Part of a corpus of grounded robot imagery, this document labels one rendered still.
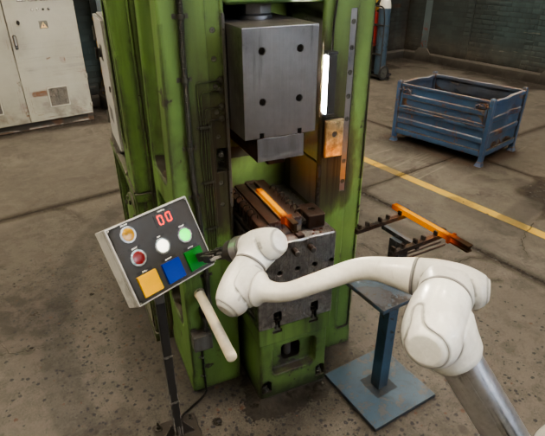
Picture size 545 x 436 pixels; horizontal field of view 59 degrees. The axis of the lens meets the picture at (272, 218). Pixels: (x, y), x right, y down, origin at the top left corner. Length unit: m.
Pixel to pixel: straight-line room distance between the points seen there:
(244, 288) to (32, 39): 5.79
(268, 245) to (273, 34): 0.77
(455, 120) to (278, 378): 3.85
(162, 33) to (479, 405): 1.47
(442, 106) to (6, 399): 4.74
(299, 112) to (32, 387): 1.99
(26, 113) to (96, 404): 4.86
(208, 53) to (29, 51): 5.11
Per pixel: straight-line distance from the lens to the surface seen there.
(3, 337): 3.33
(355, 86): 2.18
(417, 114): 5.84
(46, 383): 2.94
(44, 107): 6.99
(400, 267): 1.29
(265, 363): 2.42
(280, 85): 1.83
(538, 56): 9.80
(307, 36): 1.85
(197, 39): 1.85
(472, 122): 5.52
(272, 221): 2.04
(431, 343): 1.08
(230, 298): 1.35
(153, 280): 1.69
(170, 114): 1.87
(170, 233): 1.75
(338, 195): 2.32
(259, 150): 1.87
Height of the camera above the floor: 1.98
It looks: 29 degrees down
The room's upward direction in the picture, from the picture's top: straight up
